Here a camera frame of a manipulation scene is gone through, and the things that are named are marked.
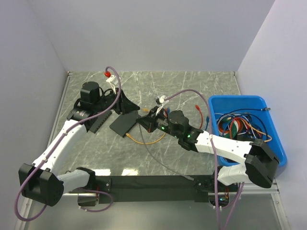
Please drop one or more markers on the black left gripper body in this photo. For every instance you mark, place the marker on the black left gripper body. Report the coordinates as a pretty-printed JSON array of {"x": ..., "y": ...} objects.
[{"x": 105, "y": 102}]

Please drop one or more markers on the blue plastic bin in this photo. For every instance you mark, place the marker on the blue plastic bin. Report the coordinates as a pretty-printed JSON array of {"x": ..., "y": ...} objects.
[{"x": 245, "y": 117}]

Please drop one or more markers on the aluminium frame rail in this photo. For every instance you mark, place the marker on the aluminium frame rail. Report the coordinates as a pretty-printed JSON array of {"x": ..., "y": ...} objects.
[{"x": 46, "y": 187}]

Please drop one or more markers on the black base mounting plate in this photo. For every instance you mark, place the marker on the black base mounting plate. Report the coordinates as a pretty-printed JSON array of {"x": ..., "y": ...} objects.
[{"x": 156, "y": 188}]

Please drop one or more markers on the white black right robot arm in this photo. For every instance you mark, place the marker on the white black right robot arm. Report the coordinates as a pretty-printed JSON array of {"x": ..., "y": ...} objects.
[{"x": 255, "y": 160}]

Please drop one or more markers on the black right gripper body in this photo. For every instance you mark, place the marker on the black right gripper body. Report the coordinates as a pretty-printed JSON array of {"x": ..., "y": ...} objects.
[{"x": 159, "y": 121}]

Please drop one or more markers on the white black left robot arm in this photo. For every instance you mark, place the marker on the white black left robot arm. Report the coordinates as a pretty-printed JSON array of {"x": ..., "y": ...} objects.
[{"x": 77, "y": 124}]

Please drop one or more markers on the black network switch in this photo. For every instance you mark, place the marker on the black network switch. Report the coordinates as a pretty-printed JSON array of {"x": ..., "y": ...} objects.
[{"x": 125, "y": 113}]

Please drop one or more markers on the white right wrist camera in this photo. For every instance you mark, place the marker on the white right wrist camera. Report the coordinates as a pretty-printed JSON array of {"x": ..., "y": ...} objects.
[{"x": 161, "y": 102}]

